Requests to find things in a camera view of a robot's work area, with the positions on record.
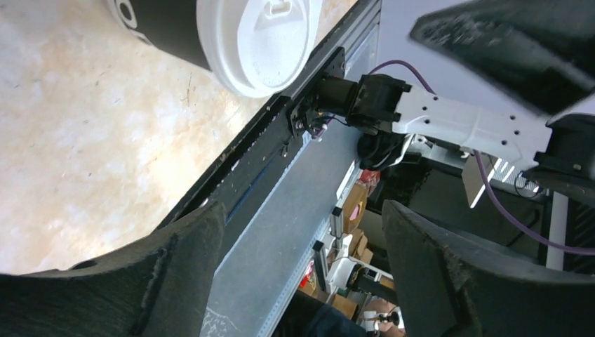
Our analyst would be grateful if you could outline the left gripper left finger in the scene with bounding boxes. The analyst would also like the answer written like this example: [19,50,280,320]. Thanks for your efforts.
[1,202,225,336]

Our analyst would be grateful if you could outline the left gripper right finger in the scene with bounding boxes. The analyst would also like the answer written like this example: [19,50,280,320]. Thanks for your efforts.
[382,200,594,336]

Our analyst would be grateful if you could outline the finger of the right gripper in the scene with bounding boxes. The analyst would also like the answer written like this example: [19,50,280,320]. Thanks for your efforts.
[410,1,594,116]

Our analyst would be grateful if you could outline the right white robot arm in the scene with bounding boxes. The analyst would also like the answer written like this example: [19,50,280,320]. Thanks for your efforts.
[316,1,594,199]

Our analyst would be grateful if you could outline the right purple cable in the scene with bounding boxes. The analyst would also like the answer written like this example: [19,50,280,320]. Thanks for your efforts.
[369,59,595,257]

